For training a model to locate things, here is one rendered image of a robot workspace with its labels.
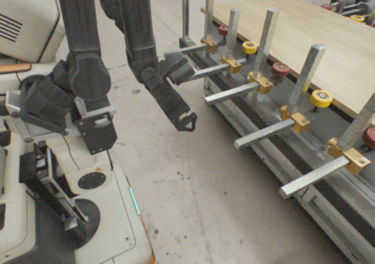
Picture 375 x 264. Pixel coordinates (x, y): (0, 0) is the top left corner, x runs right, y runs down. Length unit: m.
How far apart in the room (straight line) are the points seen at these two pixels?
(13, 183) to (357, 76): 1.48
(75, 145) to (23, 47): 0.37
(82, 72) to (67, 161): 0.45
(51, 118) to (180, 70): 0.31
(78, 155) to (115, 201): 0.62
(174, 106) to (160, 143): 1.36
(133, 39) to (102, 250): 1.07
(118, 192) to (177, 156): 0.64
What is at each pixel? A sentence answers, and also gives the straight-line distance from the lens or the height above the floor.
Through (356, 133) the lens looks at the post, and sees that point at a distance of 0.94.
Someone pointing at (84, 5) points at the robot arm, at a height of 1.37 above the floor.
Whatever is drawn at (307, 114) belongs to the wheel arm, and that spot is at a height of 0.82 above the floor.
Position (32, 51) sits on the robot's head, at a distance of 0.65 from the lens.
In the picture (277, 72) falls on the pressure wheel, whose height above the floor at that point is 0.89.
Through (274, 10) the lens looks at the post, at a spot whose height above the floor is 1.18.
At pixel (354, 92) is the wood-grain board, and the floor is 0.90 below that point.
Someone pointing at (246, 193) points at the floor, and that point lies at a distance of 1.76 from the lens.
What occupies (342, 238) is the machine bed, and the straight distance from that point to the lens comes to 1.65.
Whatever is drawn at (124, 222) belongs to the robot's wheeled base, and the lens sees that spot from 1.36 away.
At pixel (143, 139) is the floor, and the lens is 2.03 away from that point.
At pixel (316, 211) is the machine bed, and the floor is 0.17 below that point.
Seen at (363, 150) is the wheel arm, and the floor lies 0.85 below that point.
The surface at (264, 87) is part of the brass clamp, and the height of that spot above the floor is 0.85.
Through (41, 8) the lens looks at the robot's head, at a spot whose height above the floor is 1.34.
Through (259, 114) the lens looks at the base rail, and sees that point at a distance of 1.24.
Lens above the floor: 1.51
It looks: 46 degrees down
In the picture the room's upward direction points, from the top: straight up
